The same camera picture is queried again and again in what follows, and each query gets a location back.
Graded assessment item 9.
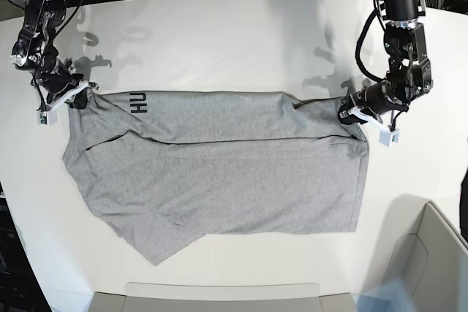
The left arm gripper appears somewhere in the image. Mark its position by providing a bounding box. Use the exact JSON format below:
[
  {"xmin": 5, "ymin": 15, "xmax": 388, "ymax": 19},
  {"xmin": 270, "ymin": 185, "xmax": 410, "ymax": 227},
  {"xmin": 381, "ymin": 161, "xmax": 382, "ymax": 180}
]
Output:
[{"xmin": 337, "ymin": 81, "xmax": 408, "ymax": 125}]

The grey chair at right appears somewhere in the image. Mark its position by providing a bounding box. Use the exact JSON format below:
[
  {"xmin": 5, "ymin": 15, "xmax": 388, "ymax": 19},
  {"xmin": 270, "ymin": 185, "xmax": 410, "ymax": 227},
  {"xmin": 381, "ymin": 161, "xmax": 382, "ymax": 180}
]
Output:
[{"xmin": 382, "ymin": 202, "xmax": 467, "ymax": 311}]

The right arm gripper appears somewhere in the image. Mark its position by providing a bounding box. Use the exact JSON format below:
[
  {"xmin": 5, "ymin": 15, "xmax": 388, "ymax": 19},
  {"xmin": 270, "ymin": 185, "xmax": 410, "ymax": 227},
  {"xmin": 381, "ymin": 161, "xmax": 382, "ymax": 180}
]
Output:
[{"xmin": 34, "ymin": 67, "xmax": 99, "ymax": 110}]

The grey chair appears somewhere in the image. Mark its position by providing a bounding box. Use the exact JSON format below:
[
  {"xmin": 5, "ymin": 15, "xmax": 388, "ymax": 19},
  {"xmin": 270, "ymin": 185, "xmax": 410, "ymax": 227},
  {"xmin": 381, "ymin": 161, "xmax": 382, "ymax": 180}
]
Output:
[
  {"xmin": 382, "ymin": 202, "xmax": 467, "ymax": 311},
  {"xmin": 88, "ymin": 283, "xmax": 357, "ymax": 311}
]

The blue translucent object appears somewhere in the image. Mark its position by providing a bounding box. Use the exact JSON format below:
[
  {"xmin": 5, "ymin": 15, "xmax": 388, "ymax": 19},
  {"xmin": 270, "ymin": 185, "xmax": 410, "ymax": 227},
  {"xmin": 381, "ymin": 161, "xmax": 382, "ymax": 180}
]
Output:
[{"xmin": 354, "ymin": 278, "xmax": 418, "ymax": 312}]

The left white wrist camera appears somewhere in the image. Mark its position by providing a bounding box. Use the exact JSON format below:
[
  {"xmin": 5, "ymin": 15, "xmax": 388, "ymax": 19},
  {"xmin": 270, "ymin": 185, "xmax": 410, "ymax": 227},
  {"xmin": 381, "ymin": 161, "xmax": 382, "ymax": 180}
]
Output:
[{"xmin": 347, "ymin": 107, "xmax": 400, "ymax": 147}]

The grey T-shirt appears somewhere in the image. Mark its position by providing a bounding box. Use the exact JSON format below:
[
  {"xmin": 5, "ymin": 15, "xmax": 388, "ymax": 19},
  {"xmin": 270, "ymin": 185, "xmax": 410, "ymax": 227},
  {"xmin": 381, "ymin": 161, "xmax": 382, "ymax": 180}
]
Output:
[{"xmin": 63, "ymin": 91, "xmax": 369, "ymax": 265}]

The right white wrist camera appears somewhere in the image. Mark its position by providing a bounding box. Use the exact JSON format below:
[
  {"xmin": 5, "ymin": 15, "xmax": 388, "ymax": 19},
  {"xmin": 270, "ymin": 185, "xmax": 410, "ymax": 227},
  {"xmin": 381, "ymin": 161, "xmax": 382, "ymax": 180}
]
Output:
[{"xmin": 37, "ymin": 80, "xmax": 93, "ymax": 126}]

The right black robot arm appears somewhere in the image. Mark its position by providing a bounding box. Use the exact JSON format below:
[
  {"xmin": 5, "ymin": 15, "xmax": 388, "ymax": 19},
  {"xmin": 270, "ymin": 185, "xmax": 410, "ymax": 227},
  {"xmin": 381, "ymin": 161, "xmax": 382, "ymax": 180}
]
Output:
[{"xmin": 10, "ymin": 0, "xmax": 88, "ymax": 112}]

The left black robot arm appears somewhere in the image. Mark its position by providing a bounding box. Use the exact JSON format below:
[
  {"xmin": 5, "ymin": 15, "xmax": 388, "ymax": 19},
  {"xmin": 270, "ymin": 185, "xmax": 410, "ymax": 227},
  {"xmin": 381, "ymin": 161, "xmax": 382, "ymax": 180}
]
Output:
[{"xmin": 338, "ymin": 0, "xmax": 433, "ymax": 125}]

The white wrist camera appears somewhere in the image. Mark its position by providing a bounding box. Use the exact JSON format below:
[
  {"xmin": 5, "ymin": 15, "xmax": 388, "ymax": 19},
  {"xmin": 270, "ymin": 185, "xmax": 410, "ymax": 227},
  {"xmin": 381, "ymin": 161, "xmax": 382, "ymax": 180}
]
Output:
[
  {"xmin": 347, "ymin": 107, "xmax": 400, "ymax": 147},
  {"xmin": 37, "ymin": 80, "xmax": 93, "ymax": 126}
]

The grey chair at bottom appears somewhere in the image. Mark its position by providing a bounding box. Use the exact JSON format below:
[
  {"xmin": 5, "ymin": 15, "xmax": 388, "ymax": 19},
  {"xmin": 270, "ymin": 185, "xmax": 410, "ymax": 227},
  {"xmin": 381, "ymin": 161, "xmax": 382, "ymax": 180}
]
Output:
[{"xmin": 88, "ymin": 283, "xmax": 357, "ymax": 311}]

